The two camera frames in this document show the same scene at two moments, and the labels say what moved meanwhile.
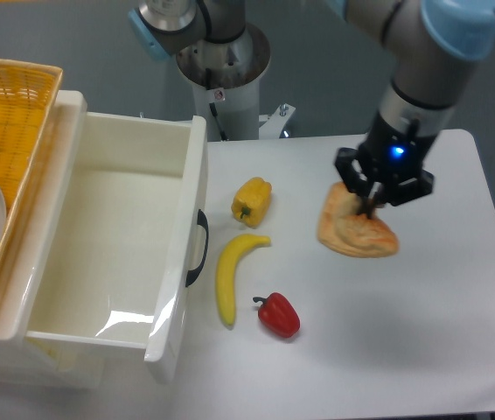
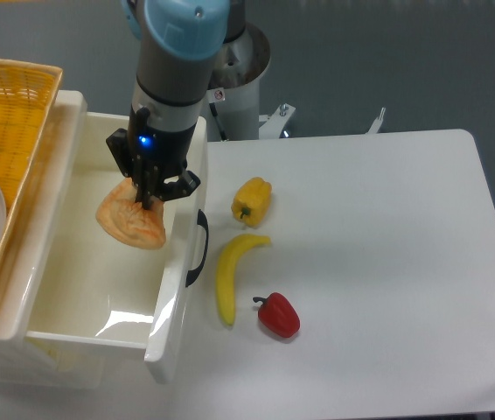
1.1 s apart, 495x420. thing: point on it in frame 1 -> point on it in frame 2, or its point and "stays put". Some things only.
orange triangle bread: x=341 y=227 -> x=121 y=214
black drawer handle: x=202 y=220 stays put
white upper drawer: x=124 y=214 stays put
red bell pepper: x=278 y=315 stays put
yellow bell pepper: x=251 y=200 stays put
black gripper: x=387 y=163 -> x=153 y=159
